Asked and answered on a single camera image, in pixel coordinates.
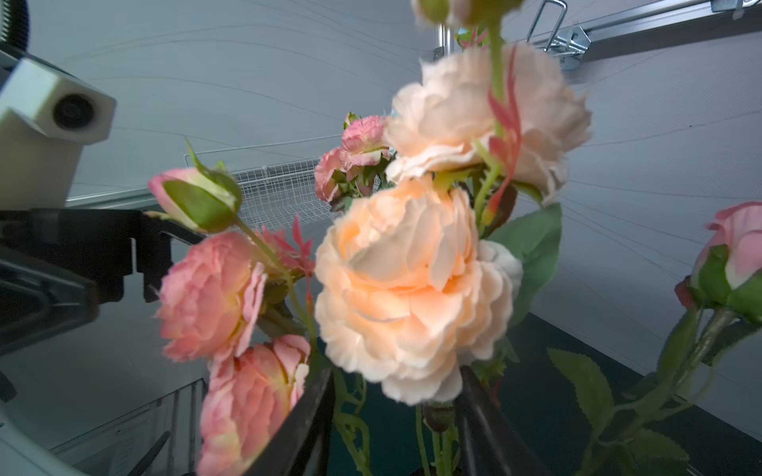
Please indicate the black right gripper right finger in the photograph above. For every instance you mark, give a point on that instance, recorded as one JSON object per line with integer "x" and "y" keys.
{"x": 489, "y": 445}

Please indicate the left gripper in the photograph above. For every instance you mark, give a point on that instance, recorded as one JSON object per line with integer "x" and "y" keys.
{"x": 58, "y": 266}

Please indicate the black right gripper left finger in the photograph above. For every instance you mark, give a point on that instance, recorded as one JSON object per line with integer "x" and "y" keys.
{"x": 301, "y": 446}

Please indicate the peach pink peony spray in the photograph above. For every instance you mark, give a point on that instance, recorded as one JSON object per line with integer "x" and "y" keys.
{"x": 225, "y": 303}

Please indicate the large pink rose stem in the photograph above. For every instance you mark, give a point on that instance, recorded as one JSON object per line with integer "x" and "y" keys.
{"x": 412, "y": 292}

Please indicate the small pink rose spray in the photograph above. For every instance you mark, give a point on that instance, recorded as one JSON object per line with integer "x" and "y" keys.
{"x": 357, "y": 168}

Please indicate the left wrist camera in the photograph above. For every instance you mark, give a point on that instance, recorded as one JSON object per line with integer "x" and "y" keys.
{"x": 48, "y": 117}

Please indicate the white wire basket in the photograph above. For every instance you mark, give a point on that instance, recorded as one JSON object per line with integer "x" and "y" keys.
{"x": 276, "y": 179}

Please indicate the aluminium crossbar rail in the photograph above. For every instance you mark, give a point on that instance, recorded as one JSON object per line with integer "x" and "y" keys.
{"x": 658, "y": 15}

